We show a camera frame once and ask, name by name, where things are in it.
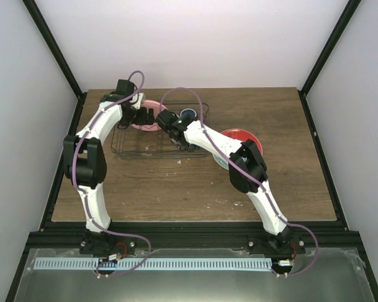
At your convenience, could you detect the pink plastic bear plate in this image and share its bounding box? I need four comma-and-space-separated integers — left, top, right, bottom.
132, 100, 161, 131

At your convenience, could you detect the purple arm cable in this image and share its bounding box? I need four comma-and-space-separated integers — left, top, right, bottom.
69, 70, 153, 279
159, 87, 319, 279

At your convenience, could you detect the grey wire dish rack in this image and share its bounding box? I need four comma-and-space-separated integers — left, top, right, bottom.
110, 102, 208, 159

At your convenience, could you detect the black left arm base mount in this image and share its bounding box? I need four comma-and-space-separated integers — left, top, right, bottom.
79, 232, 136, 257

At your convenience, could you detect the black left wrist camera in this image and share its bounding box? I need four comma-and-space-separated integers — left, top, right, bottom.
114, 79, 135, 96

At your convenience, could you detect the black aluminium enclosure frame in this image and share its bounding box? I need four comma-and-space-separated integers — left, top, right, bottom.
6, 1, 378, 301

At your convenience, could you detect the dark blue mug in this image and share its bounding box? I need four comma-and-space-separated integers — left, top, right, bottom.
180, 108, 198, 120

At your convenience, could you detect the light blue slotted cable duct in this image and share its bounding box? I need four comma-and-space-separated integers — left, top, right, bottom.
33, 257, 272, 272

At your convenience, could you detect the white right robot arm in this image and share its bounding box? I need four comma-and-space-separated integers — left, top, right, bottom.
161, 117, 292, 254

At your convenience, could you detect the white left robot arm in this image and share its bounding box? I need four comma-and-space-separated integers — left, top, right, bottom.
63, 92, 146, 254

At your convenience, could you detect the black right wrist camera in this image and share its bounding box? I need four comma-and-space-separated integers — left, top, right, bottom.
156, 109, 178, 133

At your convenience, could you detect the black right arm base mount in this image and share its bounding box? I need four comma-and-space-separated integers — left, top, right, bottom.
247, 233, 306, 257

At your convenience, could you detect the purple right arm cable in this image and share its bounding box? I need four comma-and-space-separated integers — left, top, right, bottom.
159, 87, 319, 279

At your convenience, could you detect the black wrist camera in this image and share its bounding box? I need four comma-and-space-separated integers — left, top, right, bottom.
156, 109, 178, 133
114, 79, 135, 96

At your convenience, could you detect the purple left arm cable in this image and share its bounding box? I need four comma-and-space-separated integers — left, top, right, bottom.
69, 70, 153, 279

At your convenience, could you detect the red plate with teal flower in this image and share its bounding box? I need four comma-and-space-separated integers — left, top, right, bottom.
212, 128, 263, 170

